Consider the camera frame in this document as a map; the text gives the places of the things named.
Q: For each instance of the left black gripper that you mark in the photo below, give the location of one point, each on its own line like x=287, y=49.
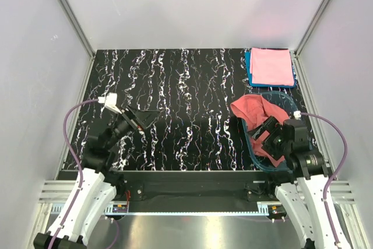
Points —
x=139, y=120

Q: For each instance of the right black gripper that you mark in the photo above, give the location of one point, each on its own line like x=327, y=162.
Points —
x=273, y=127

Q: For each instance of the coral red t shirt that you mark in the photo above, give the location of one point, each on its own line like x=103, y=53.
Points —
x=254, y=110

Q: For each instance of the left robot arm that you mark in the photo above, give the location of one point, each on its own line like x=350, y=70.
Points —
x=96, y=185

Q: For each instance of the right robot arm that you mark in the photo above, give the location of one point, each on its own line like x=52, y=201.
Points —
x=303, y=188

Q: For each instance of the teal transparent plastic basket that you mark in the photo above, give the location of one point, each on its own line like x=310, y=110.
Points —
x=295, y=132

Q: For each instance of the folded pink t shirt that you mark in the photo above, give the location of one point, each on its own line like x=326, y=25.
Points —
x=271, y=66

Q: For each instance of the folded blue t shirt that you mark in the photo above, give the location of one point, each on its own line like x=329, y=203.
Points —
x=248, y=68

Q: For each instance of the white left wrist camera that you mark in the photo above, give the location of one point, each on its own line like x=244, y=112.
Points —
x=110, y=102

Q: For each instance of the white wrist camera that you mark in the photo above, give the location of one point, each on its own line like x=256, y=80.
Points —
x=297, y=115
x=110, y=102

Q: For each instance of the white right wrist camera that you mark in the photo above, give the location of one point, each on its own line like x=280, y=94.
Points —
x=297, y=115

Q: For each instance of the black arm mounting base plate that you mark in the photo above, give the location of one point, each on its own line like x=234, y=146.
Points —
x=198, y=191

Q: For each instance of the slotted cable duct rail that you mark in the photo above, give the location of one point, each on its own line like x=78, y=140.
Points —
x=262, y=210

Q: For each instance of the left aluminium frame post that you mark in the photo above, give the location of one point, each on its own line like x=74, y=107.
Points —
x=66, y=7

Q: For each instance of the aluminium frame post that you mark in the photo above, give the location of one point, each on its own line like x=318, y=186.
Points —
x=66, y=7
x=312, y=26

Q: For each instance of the right aluminium frame post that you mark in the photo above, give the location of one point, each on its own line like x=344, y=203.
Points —
x=312, y=26

